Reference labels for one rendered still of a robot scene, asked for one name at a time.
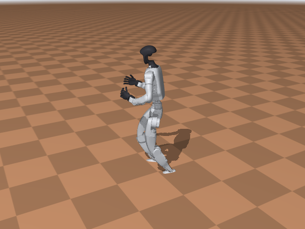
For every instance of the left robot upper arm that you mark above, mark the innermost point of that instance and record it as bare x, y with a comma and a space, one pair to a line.
149, 78

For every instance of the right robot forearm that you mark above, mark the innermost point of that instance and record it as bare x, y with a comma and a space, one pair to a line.
142, 85

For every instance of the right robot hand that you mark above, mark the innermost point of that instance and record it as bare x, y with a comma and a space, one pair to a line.
131, 81

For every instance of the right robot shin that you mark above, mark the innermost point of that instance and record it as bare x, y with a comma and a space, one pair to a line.
145, 148

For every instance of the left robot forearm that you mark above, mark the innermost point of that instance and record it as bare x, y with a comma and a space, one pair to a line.
138, 101

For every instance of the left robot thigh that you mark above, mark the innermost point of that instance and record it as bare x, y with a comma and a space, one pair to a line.
150, 132

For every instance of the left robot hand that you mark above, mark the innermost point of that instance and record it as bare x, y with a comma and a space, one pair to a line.
125, 94

